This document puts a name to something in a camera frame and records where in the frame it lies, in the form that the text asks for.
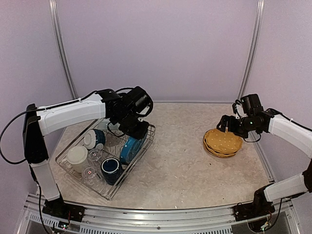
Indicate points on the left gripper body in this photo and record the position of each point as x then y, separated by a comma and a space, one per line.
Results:
129, 127

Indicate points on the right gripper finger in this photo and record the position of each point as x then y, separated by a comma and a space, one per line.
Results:
225, 120
223, 127

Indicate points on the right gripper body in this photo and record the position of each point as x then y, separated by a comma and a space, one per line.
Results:
241, 129

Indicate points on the yellow dotted plate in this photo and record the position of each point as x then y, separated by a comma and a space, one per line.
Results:
224, 141
236, 149

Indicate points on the blue dotted plate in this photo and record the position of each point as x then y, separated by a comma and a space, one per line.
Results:
130, 149

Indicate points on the cream bird plate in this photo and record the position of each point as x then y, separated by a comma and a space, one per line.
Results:
220, 155

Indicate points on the dark blue mug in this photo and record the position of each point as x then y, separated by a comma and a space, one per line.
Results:
111, 169

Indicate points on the clear glass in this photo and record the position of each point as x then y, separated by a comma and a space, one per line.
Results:
95, 157
89, 173

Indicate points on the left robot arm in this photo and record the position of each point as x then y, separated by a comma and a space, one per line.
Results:
126, 107

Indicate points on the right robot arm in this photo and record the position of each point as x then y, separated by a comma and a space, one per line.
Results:
295, 139

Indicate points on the light striped bowl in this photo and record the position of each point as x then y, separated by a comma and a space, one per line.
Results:
103, 124

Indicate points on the dark teal striped bowl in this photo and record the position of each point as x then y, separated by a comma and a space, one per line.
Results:
94, 139

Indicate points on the white cup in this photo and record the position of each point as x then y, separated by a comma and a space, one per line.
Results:
76, 158

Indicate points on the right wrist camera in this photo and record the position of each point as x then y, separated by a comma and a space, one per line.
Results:
238, 109

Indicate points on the wire dish rack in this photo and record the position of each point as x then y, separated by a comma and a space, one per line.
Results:
115, 140

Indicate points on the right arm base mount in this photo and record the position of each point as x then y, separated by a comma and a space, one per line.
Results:
250, 210

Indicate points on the aluminium front rail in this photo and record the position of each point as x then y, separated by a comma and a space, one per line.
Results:
92, 219

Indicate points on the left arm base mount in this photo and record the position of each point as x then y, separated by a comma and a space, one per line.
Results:
66, 211

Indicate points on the right aluminium post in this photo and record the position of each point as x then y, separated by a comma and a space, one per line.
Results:
253, 47

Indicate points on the aluminium post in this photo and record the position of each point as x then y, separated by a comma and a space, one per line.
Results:
61, 49
253, 47

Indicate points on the left aluminium post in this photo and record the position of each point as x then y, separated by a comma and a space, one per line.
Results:
61, 49

